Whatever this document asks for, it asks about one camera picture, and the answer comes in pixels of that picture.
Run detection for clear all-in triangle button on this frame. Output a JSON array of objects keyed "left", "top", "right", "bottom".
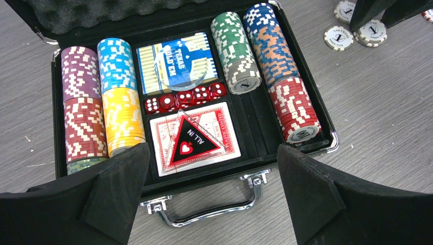
[{"left": 162, "top": 109, "right": 227, "bottom": 172}]

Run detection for red 100 poker chip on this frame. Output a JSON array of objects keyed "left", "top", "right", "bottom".
[{"left": 421, "top": 9, "right": 433, "bottom": 23}]

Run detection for green poker chip stack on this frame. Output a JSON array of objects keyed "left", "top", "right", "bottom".
[{"left": 66, "top": 157, "right": 108, "bottom": 175}]

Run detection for green white chip stack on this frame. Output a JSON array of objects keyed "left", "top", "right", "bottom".
[{"left": 210, "top": 12, "right": 261, "bottom": 94}]

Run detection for clear round dealer button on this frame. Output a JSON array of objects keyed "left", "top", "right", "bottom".
[{"left": 154, "top": 40, "right": 209, "bottom": 91}]

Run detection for red white chip stack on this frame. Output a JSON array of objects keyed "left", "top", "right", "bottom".
[{"left": 61, "top": 46, "right": 108, "bottom": 163}]

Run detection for red dice in case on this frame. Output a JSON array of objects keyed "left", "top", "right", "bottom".
[{"left": 143, "top": 82, "right": 227, "bottom": 114}]

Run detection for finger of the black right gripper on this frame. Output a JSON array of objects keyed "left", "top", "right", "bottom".
[
  {"left": 349, "top": 0, "right": 396, "bottom": 32},
  {"left": 380, "top": 0, "right": 432, "bottom": 29}
]

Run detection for blue yellow chip stack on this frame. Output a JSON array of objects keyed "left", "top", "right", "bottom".
[{"left": 97, "top": 38, "right": 146, "bottom": 157}]

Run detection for blue playing card deck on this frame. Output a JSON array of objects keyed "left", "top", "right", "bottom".
[{"left": 136, "top": 32, "right": 218, "bottom": 95}]

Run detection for black poker set case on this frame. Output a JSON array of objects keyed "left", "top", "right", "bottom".
[{"left": 3, "top": 0, "right": 340, "bottom": 228}]

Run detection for white poker chip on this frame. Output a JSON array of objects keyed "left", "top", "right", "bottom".
[
  {"left": 353, "top": 19, "right": 388, "bottom": 47},
  {"left": 333, "top": 1, "right": 356, "bottom": 24},
  {"left": 324, "top": 26, "right": 354, "bottom": 51}
]

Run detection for blue red chip stack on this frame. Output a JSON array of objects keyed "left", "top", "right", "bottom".
[{"left": 243, "top": 3, "right": 322, "bottom": 143}]

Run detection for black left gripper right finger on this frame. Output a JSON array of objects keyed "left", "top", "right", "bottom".
[{"left": 277, "top": 145, "right": 432, "bottom": 244}]

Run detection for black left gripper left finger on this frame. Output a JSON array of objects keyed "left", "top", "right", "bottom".
[{"left": 1, "top": 143, "right": 150, "bottom": 244}]

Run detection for red playing card deck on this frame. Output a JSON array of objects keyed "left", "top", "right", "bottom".
[{"left": 150, "top": 102, "right": 242, "bottom": 177}]

